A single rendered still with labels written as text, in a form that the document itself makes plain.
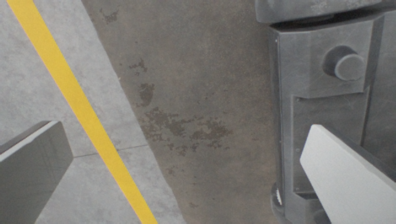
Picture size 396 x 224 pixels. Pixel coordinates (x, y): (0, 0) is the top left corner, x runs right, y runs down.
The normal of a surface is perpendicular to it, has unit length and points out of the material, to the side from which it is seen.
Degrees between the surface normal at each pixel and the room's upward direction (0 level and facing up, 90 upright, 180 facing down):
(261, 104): 0
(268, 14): 61
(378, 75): 0
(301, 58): 45
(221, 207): 0
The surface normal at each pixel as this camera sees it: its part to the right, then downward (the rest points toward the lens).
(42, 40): -0.14, 0.47
